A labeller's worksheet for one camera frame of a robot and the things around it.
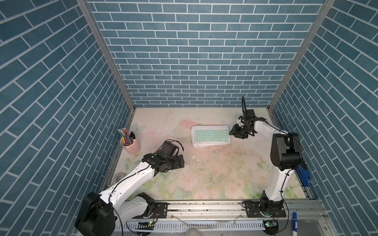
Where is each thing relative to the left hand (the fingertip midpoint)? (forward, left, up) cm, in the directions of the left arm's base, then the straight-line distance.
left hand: (182, 164), depth 82 cm
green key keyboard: (+23, -19, -4) cm, 30 cm away
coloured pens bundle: (+14, +33, +4) cm, 36 cm away
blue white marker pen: (-27, -55, -5) cm, 62 cm away
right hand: (+23, -33, -3) cm, 41 cm away
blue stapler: (-4, -72, -7) cm, 73 cm away
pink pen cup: (+11, +30, -2) cm, 32 cm away
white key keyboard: (+15, -8, -6) cm, 18 cm away
